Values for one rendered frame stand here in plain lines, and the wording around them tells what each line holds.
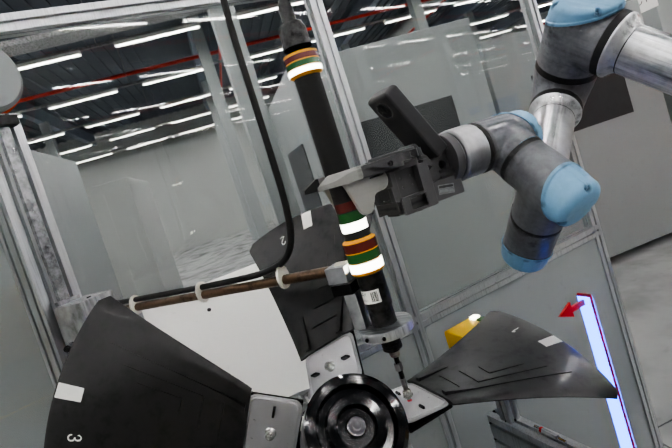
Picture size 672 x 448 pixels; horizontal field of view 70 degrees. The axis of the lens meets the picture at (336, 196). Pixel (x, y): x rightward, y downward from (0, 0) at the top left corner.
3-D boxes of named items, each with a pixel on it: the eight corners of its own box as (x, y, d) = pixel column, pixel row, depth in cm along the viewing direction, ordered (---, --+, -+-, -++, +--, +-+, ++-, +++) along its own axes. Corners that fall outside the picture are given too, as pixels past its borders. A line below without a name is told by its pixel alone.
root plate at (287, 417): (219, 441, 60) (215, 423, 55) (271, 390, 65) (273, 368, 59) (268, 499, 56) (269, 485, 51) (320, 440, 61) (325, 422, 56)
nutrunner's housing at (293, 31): (374, 358, 61) (261, 5, 58) (385, 343, 64) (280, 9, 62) (401, 356, 59) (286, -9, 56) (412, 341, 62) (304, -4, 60)
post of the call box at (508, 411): (500, 420, 106) (484, 368, 106) (510, 413, 108) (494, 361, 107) (510, 425, 104) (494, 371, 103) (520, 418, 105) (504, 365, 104)
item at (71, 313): (62, 347, 93) (47, 305, 92) (95, 331, 99) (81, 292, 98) (93, 343, 88) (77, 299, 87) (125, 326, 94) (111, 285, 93)
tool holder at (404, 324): (339, 348, 61) (315, 275, 61) (362, 324, 67) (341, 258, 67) (402, 342, 57) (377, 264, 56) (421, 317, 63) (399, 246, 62)
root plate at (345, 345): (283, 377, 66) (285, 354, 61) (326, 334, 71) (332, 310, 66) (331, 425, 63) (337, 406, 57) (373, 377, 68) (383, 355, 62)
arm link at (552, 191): (588, 228, 69) (530, 182, 75) (614, 173, 60) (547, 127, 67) (547, 253, 67) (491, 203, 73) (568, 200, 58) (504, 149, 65)
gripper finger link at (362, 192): (344, 226, 55) (401, 203, 60) (328, 175, 54) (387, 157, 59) (329, 227, 57) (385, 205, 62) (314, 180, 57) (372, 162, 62)
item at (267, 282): (100, 318, 90) (98, 311, 90) (107, 315, 91) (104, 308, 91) (341, 276, 62) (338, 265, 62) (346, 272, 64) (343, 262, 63)
